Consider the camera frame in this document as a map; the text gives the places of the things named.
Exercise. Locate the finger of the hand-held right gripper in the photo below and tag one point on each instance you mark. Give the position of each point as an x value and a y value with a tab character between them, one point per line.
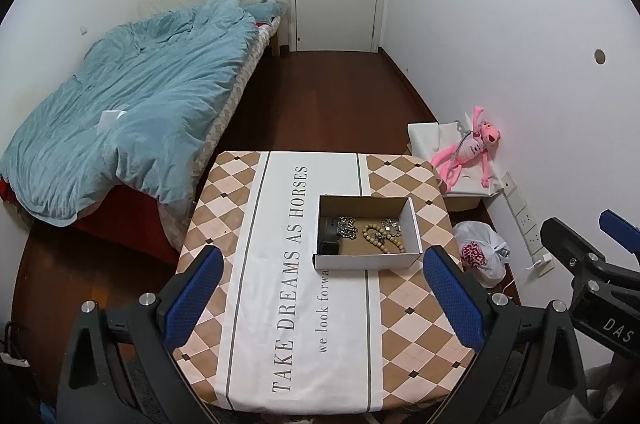
567	244
622	231

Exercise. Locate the white cardboard box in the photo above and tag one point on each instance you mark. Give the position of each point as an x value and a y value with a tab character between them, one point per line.
365	261

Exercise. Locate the pink plush toy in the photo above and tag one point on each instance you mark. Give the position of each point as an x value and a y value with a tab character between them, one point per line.
470	148

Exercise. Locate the white plastic bag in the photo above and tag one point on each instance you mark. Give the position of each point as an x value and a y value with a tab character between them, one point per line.
480	254

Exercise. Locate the blue duvet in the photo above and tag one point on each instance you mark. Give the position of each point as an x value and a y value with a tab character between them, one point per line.
140	103

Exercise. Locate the white wall socket row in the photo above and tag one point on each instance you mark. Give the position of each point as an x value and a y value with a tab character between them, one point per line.
522	214

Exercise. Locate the white plug charger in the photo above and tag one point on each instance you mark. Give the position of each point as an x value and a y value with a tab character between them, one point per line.
544	265

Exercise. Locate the round wall hole cover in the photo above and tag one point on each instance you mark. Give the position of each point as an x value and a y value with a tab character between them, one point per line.
598	56

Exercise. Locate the checkered printed tablecloth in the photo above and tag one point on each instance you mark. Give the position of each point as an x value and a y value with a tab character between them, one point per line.
280	284

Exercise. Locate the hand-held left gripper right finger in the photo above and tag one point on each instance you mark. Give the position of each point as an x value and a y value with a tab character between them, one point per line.
452	299

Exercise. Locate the black smart band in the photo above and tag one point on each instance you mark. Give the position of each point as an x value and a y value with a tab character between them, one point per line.
328	246

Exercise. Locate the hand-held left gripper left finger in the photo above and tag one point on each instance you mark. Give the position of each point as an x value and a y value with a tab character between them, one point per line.
192	299

